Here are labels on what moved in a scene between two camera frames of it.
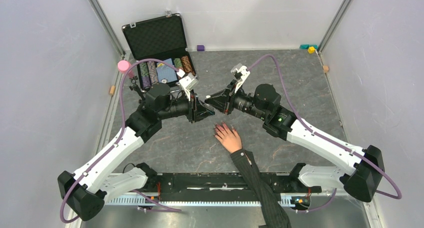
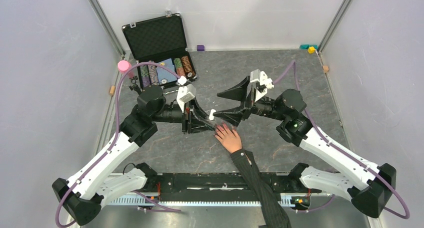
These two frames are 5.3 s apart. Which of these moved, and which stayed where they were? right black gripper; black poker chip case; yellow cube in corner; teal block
Moved: right black gripper
Stayed: teal block; yellow cube in corner; black poker chip case
